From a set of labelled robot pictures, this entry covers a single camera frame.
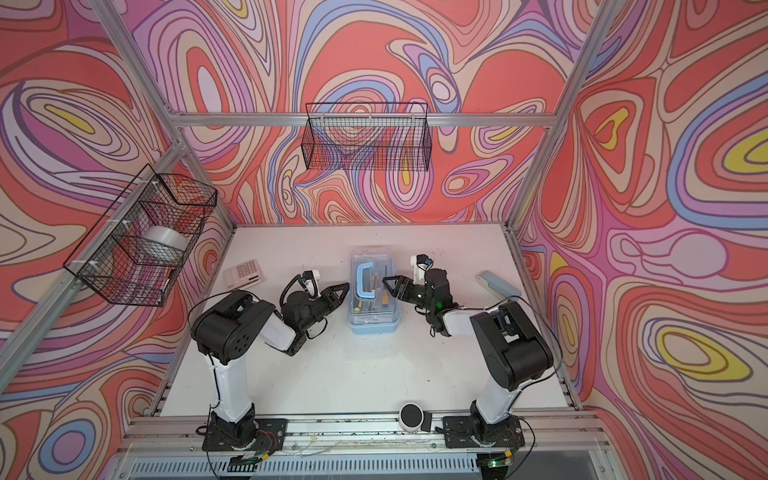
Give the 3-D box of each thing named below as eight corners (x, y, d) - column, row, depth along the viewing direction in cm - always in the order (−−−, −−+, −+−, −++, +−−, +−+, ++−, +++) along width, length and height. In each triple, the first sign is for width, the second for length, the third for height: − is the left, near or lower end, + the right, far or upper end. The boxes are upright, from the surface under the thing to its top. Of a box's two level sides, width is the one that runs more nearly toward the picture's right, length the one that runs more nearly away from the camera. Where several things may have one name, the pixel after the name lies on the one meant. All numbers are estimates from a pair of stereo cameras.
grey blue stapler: (474, 283, 105) (477, 276, 102) (482, 274, 108) (485, 267, 105) (511, 307, 99) (515, 300, 96) (518, 297, 102) (523, 290, 98)
